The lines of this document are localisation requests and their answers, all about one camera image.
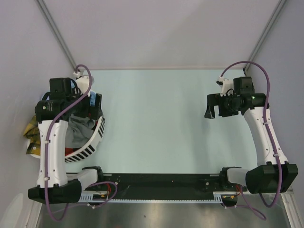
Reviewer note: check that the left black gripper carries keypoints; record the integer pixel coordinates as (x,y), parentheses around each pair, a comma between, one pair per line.
(92,112)

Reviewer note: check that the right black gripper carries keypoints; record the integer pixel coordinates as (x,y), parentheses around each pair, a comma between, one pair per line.
(216,99)

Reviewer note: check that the grey long sleeve shirt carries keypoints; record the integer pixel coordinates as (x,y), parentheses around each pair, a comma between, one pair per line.
(79,131)

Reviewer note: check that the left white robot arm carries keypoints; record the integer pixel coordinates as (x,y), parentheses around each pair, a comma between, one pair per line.
(53,185)

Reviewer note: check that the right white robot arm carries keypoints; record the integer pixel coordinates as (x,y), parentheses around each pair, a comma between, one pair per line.
(273,172)

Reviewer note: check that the light blue shirt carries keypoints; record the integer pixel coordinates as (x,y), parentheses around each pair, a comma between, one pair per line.
(92,98)

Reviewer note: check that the red black plaid shirt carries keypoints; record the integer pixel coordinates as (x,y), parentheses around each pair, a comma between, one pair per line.
(68,151)

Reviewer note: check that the yellow plaid shirt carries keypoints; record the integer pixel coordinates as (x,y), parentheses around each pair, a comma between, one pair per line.
(32,134)

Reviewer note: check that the white laundry basket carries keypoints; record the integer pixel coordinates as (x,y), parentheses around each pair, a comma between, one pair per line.
(53,113)

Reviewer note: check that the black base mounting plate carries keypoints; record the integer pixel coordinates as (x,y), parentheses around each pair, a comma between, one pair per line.
(171,188)

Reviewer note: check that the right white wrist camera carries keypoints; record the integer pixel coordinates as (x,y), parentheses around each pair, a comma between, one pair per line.
(226,85)

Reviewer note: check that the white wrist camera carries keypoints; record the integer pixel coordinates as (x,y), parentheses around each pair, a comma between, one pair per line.
(82,81)
(226,85)

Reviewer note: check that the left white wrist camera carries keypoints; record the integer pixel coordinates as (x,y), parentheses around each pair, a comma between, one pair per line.
(82,81)

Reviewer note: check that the right aluminium frame post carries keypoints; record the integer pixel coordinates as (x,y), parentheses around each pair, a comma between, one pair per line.
(267,29)

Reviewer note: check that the aluminium frame post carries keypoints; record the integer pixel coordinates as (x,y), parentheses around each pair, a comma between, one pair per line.
(267,29)
(56,32)

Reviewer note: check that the white slotted cable duct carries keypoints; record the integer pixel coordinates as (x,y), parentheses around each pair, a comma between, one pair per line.
(99,198)

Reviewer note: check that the left aluminium frame post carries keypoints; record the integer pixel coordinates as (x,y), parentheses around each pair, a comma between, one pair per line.
(56,32)

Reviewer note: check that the aluminium front rail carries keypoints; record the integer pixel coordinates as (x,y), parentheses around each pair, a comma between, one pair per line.
(292,210)

